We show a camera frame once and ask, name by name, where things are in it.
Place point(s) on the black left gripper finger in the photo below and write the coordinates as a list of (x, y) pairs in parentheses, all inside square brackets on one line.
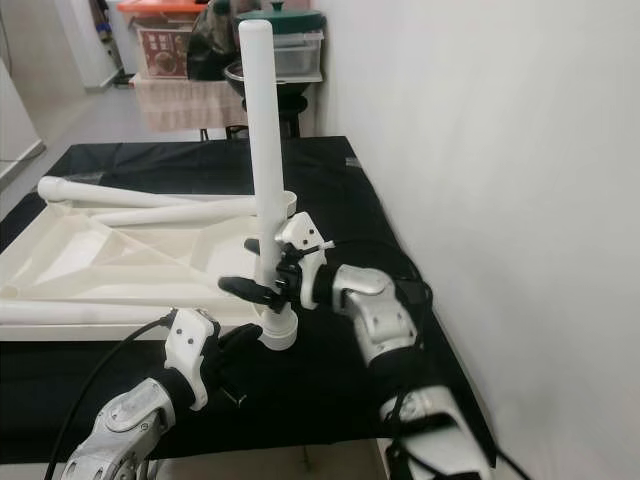
[(242, 340)]

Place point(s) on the white plastic children table top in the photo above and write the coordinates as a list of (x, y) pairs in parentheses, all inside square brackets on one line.
[(120, 270)]

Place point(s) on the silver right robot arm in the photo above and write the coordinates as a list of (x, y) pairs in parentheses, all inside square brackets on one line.
[(390, 330)]

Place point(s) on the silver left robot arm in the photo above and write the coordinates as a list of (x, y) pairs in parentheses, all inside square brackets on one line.
[(130, 435)]

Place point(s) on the black tablecloth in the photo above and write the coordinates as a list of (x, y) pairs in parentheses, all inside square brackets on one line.
[(320, 410)]

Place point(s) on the grey tape piece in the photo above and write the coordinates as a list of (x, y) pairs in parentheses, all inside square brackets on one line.
[(352, 163)]

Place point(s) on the beige striped cloth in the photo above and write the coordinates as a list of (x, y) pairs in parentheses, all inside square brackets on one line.
[(185, 100)]

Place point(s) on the black wok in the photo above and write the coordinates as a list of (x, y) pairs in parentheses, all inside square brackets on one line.
[(305, 88)]

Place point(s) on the green lid clear container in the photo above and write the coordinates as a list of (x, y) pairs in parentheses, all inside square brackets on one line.
[(300, 55)]

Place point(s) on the black bag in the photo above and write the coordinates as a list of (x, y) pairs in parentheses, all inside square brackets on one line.
[(210, 45)]

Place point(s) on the orange lid storage box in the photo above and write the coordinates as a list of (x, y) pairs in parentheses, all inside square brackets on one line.
[(160, 45)]

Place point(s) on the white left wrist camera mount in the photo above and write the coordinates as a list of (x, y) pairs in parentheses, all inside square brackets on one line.
[(195, 355)]

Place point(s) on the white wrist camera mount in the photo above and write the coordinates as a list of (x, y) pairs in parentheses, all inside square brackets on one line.
[(195, 355), (305, 235)]

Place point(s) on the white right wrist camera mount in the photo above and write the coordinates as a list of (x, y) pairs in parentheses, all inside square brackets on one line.
[(305, 235)]

